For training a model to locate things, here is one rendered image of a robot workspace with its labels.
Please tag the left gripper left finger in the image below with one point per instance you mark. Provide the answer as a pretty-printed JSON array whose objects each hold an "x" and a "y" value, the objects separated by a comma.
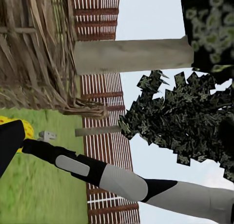
[{"x": 12, "y": 134}]

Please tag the wicker basket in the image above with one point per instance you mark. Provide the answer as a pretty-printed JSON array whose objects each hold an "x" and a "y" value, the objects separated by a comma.
[{"x": 35, "y": 41}]

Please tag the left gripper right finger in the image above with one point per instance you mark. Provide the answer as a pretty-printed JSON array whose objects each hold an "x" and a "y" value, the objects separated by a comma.
[{"x": 226, "y": 135}]

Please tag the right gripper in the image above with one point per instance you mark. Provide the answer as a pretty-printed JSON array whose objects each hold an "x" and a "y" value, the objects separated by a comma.
[{"x": 32, "y": 146}]

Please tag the tree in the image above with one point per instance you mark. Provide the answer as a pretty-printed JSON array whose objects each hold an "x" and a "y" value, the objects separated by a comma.
[
  {"x": 186, "y": 120},
  {"x": 207, "y": 46}
]

